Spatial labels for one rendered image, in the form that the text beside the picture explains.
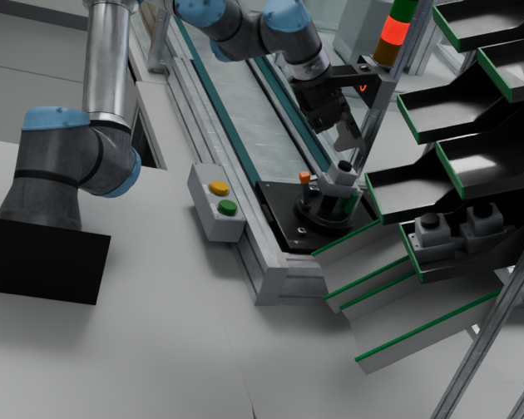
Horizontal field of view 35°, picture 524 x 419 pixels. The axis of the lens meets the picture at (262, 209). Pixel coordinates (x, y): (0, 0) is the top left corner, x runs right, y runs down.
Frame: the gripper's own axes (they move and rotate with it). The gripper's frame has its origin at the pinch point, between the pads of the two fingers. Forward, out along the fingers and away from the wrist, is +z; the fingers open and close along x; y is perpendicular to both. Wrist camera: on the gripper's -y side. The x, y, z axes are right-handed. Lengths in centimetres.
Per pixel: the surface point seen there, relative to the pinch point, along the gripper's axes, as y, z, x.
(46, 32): 89, 73, -292
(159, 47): 30, 3, -82
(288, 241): 22.3, 6.7, 9.6
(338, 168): 6.1, 4.0, 0.5
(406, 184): -1.6, -5.2, 24.1
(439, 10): -18.0, -31.7, 20.8
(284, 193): 18.3, 9.9, -7.8
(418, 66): -43, 72, -106
